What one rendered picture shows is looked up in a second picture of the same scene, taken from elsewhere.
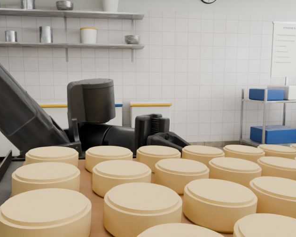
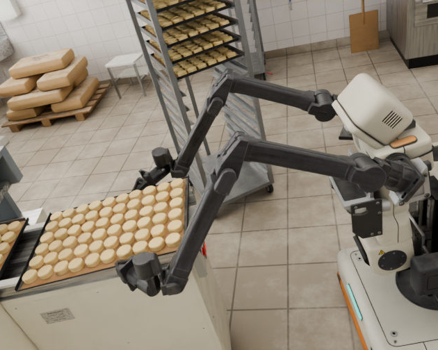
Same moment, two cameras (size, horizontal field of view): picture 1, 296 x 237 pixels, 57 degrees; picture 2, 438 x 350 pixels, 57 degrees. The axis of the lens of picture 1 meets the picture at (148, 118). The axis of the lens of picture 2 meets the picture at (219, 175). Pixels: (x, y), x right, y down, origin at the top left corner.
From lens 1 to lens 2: 151 cm
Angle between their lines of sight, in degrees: 133
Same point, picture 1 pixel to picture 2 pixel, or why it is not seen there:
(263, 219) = (145, 212)
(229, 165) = (129, 235)
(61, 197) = (172, 214)
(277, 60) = not seen: outside the picture
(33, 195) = (176, 214)
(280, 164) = (113, 238)
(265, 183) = (131, 225)
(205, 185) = (145, 221)
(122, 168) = (157, 228)
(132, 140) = not seen: hidden behind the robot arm
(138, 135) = not seen: hidden behind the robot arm
